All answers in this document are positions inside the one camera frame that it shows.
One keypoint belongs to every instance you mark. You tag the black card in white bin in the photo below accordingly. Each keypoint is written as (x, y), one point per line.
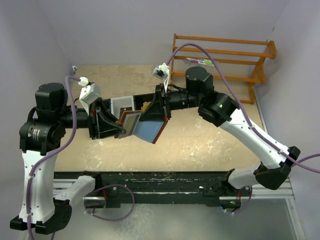
(123, 109)

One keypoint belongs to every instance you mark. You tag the gold credit card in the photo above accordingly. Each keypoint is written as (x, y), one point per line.
(129, 122)

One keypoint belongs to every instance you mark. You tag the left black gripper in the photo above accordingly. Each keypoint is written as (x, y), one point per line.
(101, 123)

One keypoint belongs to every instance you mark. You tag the coloured markers on rack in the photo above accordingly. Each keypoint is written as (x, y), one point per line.
(205, 62)

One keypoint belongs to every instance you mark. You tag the brown leather card holder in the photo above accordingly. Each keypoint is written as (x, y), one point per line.
(148, 131)

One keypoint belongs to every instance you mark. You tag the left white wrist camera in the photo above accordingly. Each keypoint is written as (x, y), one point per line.
(89, 93)

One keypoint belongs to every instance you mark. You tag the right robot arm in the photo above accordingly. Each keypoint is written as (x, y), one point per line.
(276, 159)

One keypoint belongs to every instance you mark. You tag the gold credit cards pile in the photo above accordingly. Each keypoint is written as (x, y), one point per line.
(145, 106)

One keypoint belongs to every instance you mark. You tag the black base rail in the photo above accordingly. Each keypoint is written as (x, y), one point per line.
(172, 187)

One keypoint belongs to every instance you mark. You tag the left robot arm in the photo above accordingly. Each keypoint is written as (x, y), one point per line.
(55, 111)

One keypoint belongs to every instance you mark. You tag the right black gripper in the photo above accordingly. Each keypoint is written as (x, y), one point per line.
(158, 110)

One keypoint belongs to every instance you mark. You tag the orange wooden rack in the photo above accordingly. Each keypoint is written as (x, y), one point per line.
(238, 60)

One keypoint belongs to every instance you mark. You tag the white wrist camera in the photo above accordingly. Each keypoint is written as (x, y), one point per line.
(162, 72)
(89, 93)

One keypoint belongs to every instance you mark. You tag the black right bin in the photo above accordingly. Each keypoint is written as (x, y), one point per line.
(141, 100)

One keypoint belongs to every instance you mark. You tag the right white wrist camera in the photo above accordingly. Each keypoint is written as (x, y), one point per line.
(162, 72)

